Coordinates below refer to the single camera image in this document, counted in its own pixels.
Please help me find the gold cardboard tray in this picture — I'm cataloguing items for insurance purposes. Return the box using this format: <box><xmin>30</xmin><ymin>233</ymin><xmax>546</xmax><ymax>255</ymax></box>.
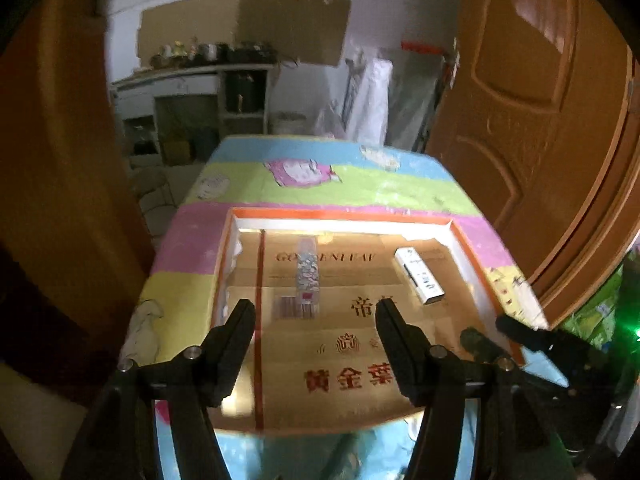
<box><xmin>210</xmin><ymin>206</ymin><xmax>526</xmax><ymax>433</ymax></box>

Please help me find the white printed box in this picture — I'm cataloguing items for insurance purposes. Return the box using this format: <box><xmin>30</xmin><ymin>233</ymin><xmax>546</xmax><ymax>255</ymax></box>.
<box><xmin>393</xmin><ymin>246</ymin><xmax>447</xmax><ymax>307</ymax></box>

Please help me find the translucent plastic bag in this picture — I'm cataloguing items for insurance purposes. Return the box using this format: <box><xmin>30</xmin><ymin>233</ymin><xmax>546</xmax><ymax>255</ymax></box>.
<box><xmin>315</xmin><ymin>100</ymin><xmax>348</xmax><ymax>137</ymax></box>

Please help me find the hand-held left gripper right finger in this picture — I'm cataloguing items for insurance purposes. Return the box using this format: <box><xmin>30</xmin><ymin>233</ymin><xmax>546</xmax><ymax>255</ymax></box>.
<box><xmin>375</xmin><ymin>298</ymin><xmax>581</xmax><ymax>480</ymax></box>

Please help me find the red paper strip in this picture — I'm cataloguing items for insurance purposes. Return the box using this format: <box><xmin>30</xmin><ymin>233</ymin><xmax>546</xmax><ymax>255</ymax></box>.
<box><xmin>401</xmin><ymin>40</ymin><xmax>446</xmax><ymax>56</ymax></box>

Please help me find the white kitchen counter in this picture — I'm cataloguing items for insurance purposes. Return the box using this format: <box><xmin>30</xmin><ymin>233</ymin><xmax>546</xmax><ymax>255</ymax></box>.
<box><xmin>109</xmin><ymin>62</ymin><xmax>278</xmax><ymax>161</ymax></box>

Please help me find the clear patterned plastic box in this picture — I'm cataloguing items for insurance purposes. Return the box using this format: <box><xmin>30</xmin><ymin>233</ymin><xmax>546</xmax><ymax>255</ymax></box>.
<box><xmin>272</xmin><ymin>234</ymin><xmax>323</xmax><ymax>321</ymax></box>

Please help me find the clear plastic sheet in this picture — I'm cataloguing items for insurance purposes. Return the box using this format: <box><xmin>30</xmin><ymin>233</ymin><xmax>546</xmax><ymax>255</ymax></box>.
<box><xmin>387</xmin><ymin>50</ymin><xmax>446</xmax><ymax>151</ymax></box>

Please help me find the brown wooden door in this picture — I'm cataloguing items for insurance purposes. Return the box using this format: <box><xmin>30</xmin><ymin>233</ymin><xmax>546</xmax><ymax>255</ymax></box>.
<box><xmin>425</xmin><ymin>0</ymin><xmax>636</xmax><ymax>306</ymax></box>

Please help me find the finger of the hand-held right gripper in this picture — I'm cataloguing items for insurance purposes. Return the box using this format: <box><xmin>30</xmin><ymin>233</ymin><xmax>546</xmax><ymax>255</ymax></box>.
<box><xmin>495</xmin><ymin>313</ymin><xmax>573</xmax><ymax>388</ymax></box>
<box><xmin>460</xmin><ymin>327</ymin><xmax>506</xmax><ymax>363</ymax></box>

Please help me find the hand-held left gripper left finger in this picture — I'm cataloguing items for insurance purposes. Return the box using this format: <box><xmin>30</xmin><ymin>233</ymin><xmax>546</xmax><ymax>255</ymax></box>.
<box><xmin>62</xmin><ymin>299</ymin><xmax>257</xmax><ymax>480</ymax></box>

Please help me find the wooden door frame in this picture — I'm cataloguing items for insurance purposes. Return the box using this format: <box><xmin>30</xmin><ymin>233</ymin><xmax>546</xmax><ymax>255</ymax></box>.
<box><xmin>525</xmin><ymin>35</ymin><xmax>640</xmax><ymax>313</ymax></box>

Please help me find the white sack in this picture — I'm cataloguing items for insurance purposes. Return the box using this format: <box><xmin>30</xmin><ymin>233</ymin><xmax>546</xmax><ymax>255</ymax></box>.
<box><xmin>345</xmin><ymin>47</ymin><xmax>391</xmax><ymax>146</ymax></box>

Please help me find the black cooktop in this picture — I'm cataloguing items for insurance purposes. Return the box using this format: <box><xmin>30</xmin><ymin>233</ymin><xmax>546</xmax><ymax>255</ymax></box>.
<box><xmin>227</xmin><ymin>42</ymin><xmax>276</xmax><ymax>64</ymax></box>

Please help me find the metal door handle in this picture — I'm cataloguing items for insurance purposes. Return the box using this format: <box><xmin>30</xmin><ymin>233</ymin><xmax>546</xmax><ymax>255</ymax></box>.
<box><xmin>447</xmin><ymin>40</ymin><xmax>461</xmax><ymax>88</ymax></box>

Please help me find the colourful cartoon tablecloth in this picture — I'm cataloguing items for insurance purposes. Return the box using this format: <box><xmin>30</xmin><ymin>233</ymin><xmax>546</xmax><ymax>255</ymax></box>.
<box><xmin>120</xmin><ymin>134</ymin><xmax>576</xmax><ymax>480</ymax></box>

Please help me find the green printed carton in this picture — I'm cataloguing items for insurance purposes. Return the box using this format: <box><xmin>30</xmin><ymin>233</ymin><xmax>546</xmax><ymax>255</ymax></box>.
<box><xmin>560</xmin><ymin>260</ymin><xmax>632</xmax><ymax>346</ymax></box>

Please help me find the brown wooden panel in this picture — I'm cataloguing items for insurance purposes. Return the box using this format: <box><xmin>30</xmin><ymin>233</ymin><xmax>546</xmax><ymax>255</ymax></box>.
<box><xmin>0</xmin><ymin>0</ymin><xmax>156</xmax><ymax>411</ymax></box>

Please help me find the black air fryer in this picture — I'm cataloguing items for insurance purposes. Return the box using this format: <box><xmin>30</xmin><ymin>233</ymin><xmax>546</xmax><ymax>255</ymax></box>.
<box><xmin>225</xmin><ymin>72</ymin><xmax>263</xmax><ymax>113</ymax></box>

